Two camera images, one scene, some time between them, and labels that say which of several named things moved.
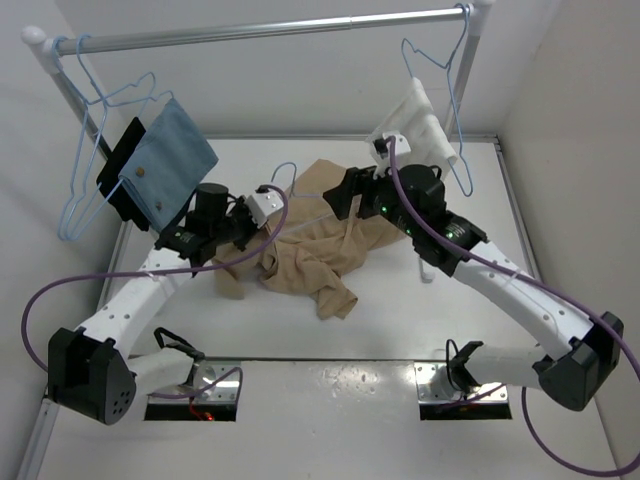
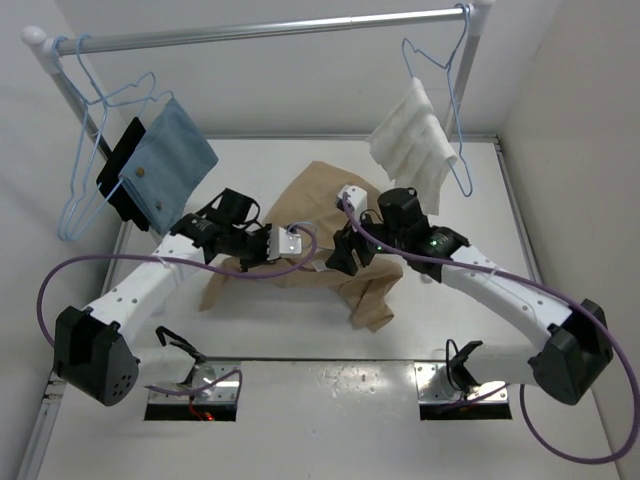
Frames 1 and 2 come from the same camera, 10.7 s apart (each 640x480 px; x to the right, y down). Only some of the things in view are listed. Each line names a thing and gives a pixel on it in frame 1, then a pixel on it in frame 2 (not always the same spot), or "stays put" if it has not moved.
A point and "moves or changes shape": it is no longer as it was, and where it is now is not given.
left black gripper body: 239,223 to 251,247
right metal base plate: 434,387 stays put
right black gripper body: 377,195 to 350,239
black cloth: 109,181 stays put
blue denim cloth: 169,162 stays put
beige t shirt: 309,246 moves or changes shape
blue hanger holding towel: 448,67 stays put
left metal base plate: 213,381 stays put
